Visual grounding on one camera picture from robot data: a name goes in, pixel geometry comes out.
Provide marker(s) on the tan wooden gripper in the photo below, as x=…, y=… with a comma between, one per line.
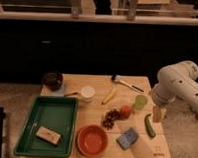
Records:
x=158, y=114

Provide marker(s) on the yellow banana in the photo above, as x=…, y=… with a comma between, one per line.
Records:
x=109, y=96

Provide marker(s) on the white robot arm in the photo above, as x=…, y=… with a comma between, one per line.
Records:
x=175, y=81

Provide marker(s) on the red bowl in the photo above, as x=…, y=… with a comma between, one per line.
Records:
x=92, y=140

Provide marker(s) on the dark brown bowl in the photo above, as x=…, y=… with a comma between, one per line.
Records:
x=52, y=80

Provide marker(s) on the green cucumber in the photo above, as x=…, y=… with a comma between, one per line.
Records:
x=148, y=126

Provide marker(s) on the green translucent cup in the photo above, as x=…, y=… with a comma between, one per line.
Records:
x=140, y=102

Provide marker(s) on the red apple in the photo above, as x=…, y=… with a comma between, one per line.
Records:
x=125, y=112

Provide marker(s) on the blue sponge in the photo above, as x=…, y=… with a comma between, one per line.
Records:
x=126, y=139

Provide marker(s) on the dark grape bunch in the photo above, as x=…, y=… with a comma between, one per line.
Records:
x=110, y=118

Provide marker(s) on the white cup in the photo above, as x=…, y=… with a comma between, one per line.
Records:
x=87, y=93

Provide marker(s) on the small wooden spoon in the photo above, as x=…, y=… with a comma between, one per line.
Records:
x=71, y=94

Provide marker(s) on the green plastic tray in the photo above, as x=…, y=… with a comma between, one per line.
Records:
x=54, y=113

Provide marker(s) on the tan sponge block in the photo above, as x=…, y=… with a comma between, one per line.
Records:
x=48, y=135

